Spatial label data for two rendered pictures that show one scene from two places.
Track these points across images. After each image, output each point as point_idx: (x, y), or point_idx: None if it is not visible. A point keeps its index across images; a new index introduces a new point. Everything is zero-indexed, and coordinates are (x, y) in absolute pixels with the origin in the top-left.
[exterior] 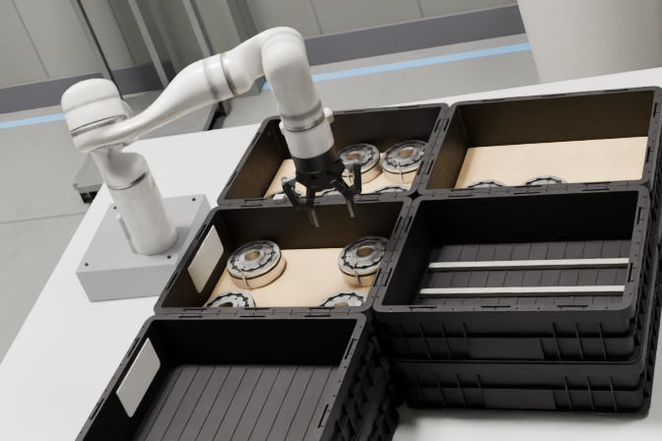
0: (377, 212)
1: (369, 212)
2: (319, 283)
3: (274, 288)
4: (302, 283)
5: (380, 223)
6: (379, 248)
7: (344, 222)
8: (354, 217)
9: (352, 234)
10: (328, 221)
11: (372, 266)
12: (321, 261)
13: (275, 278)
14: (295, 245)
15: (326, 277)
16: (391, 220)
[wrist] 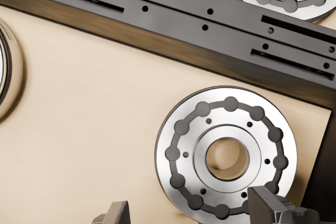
0: (300, 84)
1: (276, 77)
2: (105, 165)
3: (1, 149)
4: (67, 155)
5: (284, 85)
6: (263, 150)
7: (184, 53)
8: (220, 61)
9: (193, 60)
10: (139, 38)
11: (243, 214)
12: (109, 88)
13: (2, 116)
14: (45, 17)
15: (121, 149)
16: (319, 95)
